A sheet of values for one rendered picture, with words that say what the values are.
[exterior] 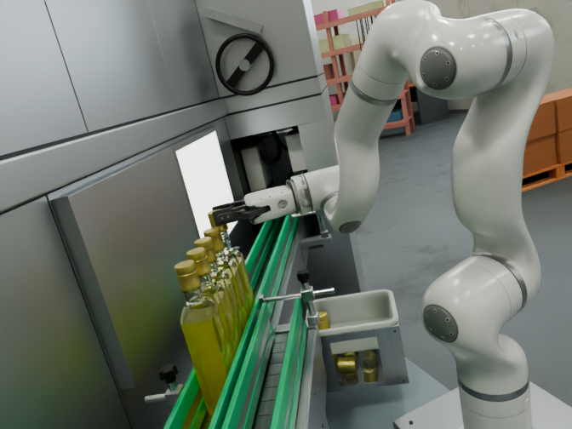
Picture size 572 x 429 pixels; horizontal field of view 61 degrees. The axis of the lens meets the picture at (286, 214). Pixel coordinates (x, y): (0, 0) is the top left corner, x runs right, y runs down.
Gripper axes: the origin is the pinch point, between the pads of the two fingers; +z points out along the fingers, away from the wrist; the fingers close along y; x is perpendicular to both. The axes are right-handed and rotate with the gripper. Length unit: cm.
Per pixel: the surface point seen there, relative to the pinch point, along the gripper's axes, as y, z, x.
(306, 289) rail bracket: -3.3, -13.5, -20.4
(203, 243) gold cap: -13.0, 4.4, -1.4
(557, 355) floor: 92, -138, -134
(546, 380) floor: 78, -122, -134
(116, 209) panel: -13.3, 17.5, 8.9
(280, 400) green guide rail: -37.6, -2.2, -20.7
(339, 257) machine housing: 78, -38, -48
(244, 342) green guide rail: -17.2, 1.8, -21.0
